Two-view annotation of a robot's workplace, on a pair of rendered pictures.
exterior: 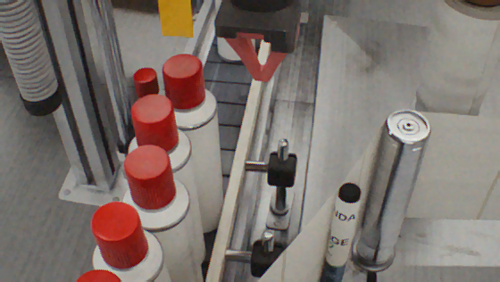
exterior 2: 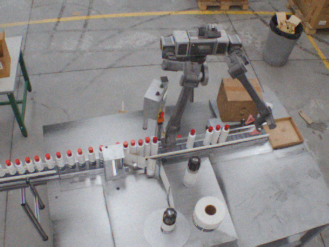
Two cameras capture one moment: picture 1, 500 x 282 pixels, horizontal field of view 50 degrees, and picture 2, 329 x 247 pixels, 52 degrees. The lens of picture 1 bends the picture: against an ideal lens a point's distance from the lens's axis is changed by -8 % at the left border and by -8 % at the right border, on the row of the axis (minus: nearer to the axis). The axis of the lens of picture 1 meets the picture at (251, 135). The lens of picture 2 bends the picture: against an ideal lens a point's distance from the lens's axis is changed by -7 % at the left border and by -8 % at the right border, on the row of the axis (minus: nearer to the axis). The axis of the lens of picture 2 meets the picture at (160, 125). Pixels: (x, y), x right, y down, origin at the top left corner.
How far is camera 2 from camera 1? 2.14 m
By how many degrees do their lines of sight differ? 39
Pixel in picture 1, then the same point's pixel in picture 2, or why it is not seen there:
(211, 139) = (153, 147)
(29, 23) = (144, 122)
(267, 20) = (163, 143)
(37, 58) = (144, 124)
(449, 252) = (160, 186)
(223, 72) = (183, 147)
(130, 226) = (133, 142)
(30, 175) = (153, 130)
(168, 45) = not seen: hidden behind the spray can
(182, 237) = (138, 149)
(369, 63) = not seen: hidden behind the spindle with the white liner
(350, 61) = not seen: hidden behind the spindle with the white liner
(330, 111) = (181, 164)
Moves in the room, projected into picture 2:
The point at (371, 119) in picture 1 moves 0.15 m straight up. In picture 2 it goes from (183, 170) to (185, 159)
